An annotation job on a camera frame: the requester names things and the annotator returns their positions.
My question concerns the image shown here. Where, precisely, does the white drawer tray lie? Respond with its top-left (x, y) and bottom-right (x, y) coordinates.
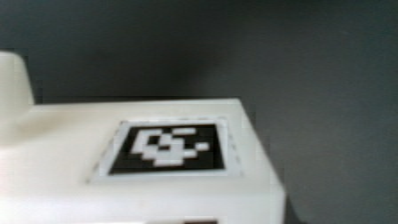
top-left (0, 99), bottom-right (285, 224)

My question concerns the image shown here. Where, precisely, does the white drawer cabinet box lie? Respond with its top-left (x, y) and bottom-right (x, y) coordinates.
top-left (0, 51), bottom-right (33, 145)

